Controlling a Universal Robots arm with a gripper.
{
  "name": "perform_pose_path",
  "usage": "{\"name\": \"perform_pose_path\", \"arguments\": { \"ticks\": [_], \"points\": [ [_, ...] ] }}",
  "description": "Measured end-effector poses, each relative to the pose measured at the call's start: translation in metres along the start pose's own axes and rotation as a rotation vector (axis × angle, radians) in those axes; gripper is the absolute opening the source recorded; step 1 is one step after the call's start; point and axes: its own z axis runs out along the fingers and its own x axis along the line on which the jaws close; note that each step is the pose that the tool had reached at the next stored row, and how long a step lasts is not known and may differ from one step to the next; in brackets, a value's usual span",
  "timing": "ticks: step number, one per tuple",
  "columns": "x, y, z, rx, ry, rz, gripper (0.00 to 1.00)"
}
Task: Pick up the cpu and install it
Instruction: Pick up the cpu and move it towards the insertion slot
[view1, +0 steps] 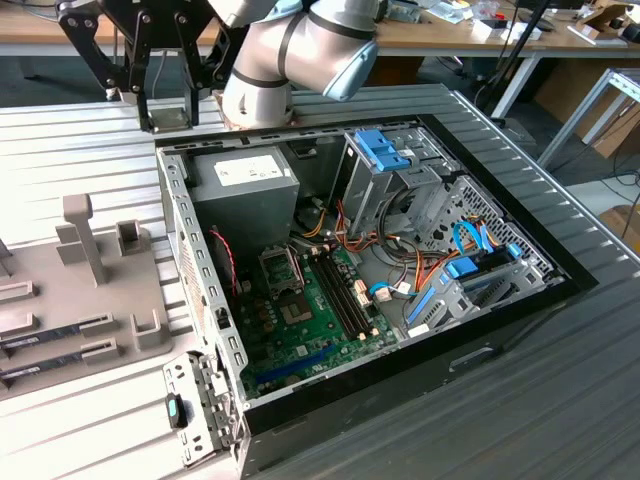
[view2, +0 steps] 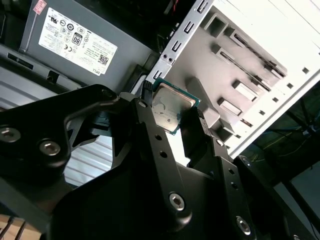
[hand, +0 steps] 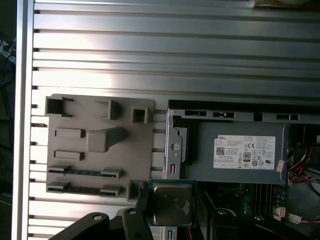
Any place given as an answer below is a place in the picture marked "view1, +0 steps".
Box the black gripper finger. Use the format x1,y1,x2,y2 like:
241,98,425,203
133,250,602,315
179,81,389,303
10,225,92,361
55,0,153,133
174,27,234,127

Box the CPU socket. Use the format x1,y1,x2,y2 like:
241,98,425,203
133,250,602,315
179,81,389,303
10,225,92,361
276,291,317,327

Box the grey power supply unit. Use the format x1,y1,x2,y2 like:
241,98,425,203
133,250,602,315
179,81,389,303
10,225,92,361
185,144,302,261

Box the black case fan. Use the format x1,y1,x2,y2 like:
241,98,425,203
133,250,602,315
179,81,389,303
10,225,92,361
207,227,239,301

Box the grey metal drive cage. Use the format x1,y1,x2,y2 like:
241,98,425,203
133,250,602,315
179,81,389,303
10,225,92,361
329,124,459,241

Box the grey parts rack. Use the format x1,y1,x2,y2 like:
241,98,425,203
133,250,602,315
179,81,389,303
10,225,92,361
0,192,176,401

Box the black RAM slot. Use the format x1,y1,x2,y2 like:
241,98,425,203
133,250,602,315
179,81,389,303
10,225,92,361
319,249,376,339
307,252,362,342

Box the dark RAM stick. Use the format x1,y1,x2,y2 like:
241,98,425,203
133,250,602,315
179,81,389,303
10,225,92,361
0,322,84,350
0,349,86,380

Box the green motherboard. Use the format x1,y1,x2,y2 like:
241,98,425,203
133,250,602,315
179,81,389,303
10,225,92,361
233,243,401,401

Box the blue expansion slot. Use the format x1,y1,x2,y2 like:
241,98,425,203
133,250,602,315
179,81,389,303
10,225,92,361
254,343,337,386

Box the blue plastic bay lever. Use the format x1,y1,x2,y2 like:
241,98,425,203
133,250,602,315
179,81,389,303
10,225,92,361
405,285,437,327

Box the black stand pole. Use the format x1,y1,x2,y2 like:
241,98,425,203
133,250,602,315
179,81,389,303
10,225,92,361
474,0,554,96

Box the black disk blue carrier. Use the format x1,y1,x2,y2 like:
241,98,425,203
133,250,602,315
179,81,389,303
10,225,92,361
443,242,525,281

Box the white small boxes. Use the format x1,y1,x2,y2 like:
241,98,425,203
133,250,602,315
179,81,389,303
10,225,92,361
472,18,544,42

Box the black latch blue tab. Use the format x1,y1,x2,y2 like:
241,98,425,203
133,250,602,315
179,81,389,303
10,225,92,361
164,392,190,431

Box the grey metal disk bay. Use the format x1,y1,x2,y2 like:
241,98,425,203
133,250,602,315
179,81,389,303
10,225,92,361
402,239,569,341

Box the wooden desk white legs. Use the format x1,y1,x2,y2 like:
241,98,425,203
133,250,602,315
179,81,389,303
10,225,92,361
377,0,640,119

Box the black open PC case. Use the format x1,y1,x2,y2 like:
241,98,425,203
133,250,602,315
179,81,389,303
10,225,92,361
152,113,600,476

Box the small open cardboard box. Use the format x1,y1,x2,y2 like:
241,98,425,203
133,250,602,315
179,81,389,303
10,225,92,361
574,3,631,31

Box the flat brown cardboard sheets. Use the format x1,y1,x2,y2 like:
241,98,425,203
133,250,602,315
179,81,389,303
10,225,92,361
574,89,640,160

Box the brown cardboard carton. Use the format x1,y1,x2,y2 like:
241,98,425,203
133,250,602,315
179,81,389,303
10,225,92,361
598,203,640,246

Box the red black twisted wire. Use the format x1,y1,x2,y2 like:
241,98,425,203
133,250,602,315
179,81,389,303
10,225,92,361
208,225,239,301

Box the light blue thin wire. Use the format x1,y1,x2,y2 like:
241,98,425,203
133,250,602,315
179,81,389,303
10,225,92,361
368,281,417,302

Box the orange wire bundle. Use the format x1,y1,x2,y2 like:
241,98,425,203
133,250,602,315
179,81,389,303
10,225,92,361
334,199,454,304

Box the grey metal slot bracket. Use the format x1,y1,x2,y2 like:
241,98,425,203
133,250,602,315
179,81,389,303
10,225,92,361
162,349,247,469

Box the blue flat data wire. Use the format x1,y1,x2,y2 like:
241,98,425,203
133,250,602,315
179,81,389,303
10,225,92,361
477,219,503,251
451,217,490,259

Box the aluminium profile frame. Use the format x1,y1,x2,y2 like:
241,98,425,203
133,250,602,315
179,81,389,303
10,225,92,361
537,67,640,171

